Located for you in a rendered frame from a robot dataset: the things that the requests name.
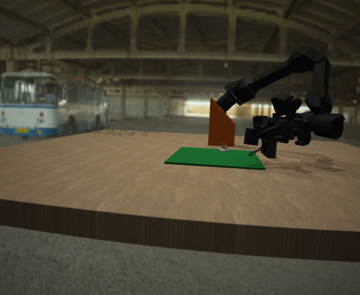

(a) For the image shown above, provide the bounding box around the green circuit board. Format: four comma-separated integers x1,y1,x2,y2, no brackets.
164,144,266,170

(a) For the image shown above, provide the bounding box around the black cable with plug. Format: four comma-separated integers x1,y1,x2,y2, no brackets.
243,126,269,156

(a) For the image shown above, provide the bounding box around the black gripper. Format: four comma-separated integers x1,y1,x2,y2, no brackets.
253,114,311,146

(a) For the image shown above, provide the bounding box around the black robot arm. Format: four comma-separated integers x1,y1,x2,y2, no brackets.
215,45,345,140

